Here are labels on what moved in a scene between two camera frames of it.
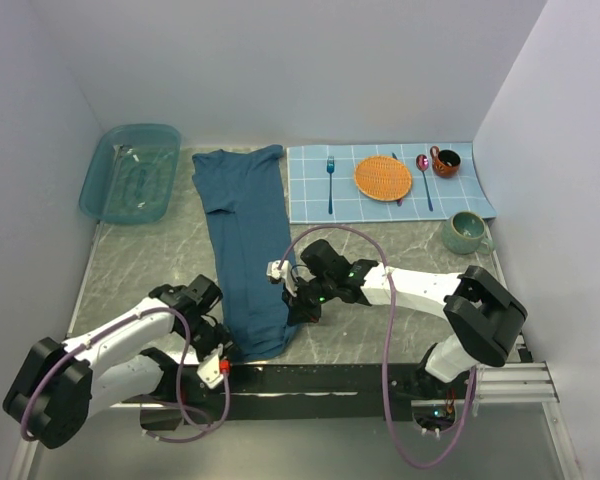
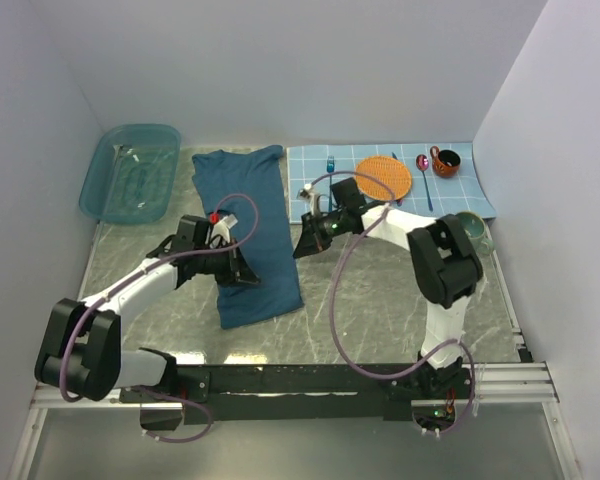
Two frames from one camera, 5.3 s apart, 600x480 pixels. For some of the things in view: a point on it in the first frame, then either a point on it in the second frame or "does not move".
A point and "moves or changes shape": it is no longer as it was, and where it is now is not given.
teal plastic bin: x=131 y=177 does not move
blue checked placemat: x=378 y=183 does not move
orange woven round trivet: x=383 y=178 does not move
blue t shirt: x=240 y=190 moves or changes shape
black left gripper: x=224 y=338 to x=237 y=269
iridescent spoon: x=422 y=163 does not move
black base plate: x=311 y=394 does not move
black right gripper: x=299 y=311 to x=311 y=239
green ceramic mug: x=464 y=233 does not move
